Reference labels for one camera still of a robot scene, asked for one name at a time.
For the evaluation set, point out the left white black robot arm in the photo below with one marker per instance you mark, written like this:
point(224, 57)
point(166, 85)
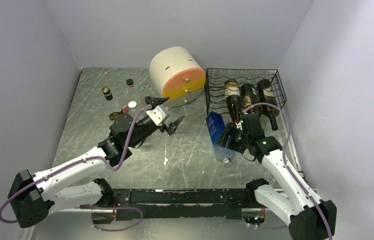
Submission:
point(71, 172)

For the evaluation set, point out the large clear glass bottle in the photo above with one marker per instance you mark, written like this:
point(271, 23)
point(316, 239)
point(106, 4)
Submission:
point(134, 107)

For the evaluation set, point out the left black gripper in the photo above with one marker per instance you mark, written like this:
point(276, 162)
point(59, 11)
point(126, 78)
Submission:
point(172, 126)

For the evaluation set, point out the aluminium rail frame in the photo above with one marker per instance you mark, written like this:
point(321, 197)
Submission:
point(306, 215)

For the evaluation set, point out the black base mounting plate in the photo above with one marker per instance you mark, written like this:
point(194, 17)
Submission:
point(228, 203)

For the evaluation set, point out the black wire wine rack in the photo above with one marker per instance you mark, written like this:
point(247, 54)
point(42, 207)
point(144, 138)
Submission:
point(215, 79)

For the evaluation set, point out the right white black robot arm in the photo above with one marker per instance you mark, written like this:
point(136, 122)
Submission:
point(306, 215)

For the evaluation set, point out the dark wine bottle gold foil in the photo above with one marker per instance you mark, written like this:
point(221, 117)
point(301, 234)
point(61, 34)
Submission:
point(233, 100)

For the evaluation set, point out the dark bottle black cap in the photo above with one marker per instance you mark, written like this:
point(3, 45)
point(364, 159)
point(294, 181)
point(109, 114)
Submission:
point(267, 95)

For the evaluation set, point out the blue plastic bottle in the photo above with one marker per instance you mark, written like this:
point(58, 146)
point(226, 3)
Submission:
point(216, 127)

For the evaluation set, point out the cream round drawer cabinet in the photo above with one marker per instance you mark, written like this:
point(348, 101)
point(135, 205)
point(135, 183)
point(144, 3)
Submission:
point(177, 76)

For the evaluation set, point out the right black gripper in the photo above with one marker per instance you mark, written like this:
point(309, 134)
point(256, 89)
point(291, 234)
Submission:
point(223, 139)

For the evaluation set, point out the small pink block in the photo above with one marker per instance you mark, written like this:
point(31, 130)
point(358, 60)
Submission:
point(125, 109)

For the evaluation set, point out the clear bottle gold black label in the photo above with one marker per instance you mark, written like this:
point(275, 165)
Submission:
point(112, 107)

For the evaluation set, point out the green wine bottle silver foil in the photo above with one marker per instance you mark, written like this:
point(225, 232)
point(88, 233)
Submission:
point(249, 98)

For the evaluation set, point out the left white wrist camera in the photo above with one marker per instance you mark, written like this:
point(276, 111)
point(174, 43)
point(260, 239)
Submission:
point(158, 115)

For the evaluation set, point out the clear bottle white label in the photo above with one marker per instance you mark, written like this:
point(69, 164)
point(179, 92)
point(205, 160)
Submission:
point(130, 83)

